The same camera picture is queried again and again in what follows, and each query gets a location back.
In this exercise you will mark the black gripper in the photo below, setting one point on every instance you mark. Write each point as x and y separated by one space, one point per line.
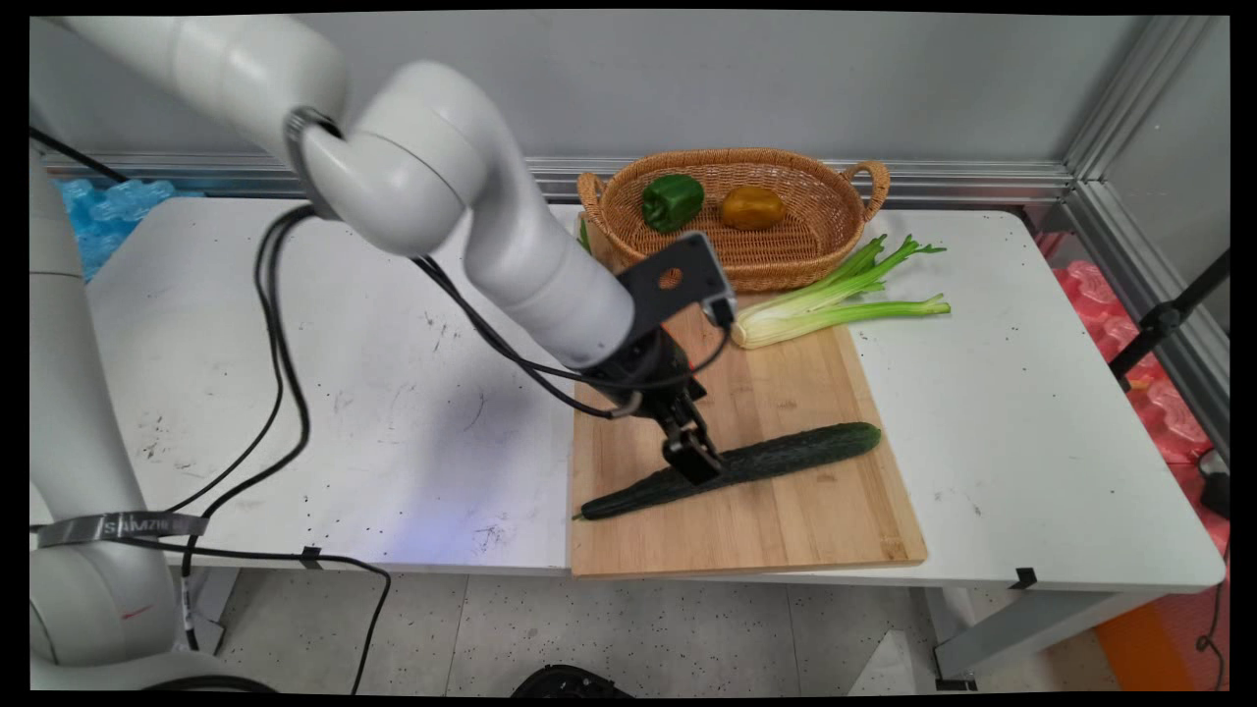
648 368

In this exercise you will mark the dark green cucumber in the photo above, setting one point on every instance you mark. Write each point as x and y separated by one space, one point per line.
795 452

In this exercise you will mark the yellow-orange bell pepper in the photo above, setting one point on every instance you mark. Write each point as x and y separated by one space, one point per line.
752 208

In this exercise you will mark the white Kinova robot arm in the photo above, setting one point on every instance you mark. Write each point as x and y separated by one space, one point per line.
442 167

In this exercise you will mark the bamboo cutting board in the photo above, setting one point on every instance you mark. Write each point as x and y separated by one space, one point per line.
786 530

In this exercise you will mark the green celery stalk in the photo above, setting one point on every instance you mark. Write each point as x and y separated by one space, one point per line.
805 312

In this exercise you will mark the woven wicker basket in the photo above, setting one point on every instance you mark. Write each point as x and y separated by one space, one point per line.
786 250

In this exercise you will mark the green bell pepper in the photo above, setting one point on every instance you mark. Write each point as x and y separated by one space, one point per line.
672 202

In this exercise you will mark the black round floor object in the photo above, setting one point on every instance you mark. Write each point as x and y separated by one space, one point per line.
570 681

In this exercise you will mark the black table edge clip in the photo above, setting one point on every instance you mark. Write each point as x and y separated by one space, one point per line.
310 558
1024 578

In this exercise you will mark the white table leg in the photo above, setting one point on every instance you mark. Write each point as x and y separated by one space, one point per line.
1031 633

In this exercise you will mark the pink bubble wrap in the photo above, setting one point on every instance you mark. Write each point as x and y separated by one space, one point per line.
1169 407

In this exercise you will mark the black tripod stand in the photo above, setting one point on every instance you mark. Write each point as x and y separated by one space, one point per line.
1164 319

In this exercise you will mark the orange floor mat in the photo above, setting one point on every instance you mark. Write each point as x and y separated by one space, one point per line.
1149 648

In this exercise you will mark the black power adapter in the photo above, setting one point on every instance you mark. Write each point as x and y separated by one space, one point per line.
1216 486

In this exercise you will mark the blue bubble wrap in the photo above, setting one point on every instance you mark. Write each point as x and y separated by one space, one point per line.
113 211

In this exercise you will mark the thin black rod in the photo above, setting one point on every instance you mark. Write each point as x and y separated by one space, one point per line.
74 152

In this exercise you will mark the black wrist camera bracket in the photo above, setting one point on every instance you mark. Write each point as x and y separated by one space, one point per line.
678 280

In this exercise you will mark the horizontal aluminium frame rail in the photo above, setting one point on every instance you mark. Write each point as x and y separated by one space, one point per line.
962 180

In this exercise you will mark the sloping aluminium frame rail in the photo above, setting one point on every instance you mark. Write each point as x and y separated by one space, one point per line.
1149 275

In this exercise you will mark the upright aluminium frame post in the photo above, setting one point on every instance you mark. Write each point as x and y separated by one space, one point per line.
1129 88

